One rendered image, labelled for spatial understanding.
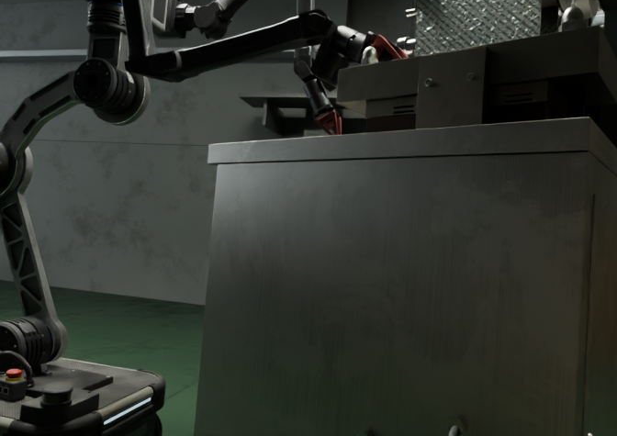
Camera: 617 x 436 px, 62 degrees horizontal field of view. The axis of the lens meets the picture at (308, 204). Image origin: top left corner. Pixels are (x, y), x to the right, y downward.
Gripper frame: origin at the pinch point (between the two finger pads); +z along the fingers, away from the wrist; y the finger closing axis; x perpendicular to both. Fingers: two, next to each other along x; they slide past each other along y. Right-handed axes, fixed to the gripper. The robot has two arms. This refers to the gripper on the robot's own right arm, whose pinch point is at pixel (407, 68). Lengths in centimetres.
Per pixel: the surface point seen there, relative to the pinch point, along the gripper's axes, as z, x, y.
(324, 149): 10.2, -18.1, 25.8
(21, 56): -514, -137, -125
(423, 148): 25.6, -10.5, 25.9
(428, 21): -0.8, 9.7, -0.2
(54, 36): -515, -106, -150
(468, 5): 5.6, 14.9, -0.2
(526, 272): 46, -17, 26
